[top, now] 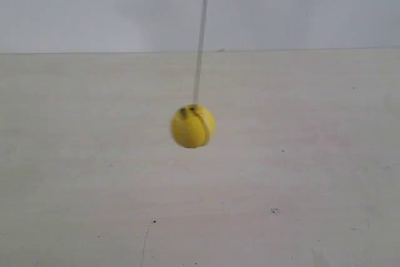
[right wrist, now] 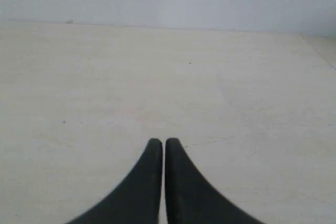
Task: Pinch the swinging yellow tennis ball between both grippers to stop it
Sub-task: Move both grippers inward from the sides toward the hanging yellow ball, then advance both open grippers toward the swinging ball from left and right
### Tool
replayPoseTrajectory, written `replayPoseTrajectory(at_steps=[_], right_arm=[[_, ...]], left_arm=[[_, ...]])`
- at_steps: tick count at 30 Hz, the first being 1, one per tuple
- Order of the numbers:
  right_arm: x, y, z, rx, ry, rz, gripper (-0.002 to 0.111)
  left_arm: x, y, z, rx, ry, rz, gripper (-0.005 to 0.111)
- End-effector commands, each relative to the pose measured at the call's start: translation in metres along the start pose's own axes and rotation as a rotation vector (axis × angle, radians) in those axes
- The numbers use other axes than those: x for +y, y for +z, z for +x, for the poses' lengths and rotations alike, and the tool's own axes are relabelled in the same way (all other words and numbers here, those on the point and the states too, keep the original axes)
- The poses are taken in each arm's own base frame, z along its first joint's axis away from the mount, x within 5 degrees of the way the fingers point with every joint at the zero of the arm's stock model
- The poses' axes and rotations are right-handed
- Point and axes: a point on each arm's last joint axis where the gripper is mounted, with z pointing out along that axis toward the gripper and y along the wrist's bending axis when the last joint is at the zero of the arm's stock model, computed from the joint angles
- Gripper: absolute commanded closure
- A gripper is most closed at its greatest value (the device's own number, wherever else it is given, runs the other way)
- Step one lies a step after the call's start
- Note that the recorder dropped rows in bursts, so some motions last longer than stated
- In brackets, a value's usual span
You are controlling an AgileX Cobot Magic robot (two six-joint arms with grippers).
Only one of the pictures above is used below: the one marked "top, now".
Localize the yellow tennis ball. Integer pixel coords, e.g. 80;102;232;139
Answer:
170;104;216;148

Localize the thin black hanging string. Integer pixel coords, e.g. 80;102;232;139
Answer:
192;0;211;106

